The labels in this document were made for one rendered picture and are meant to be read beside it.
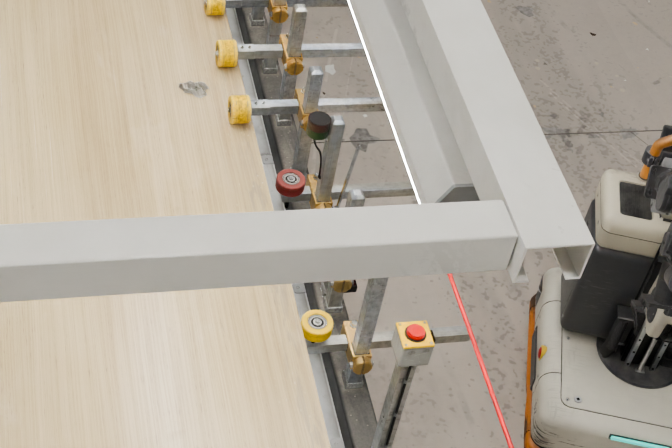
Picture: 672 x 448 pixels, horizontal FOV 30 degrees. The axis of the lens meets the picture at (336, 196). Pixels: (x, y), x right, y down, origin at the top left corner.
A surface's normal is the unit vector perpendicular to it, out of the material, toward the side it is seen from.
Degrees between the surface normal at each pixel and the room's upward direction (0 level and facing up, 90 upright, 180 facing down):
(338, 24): 0
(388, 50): 61
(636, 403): 0
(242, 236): 0
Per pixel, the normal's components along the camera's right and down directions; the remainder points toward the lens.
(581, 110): 0.15, -0.70
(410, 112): -0.77, -0.30
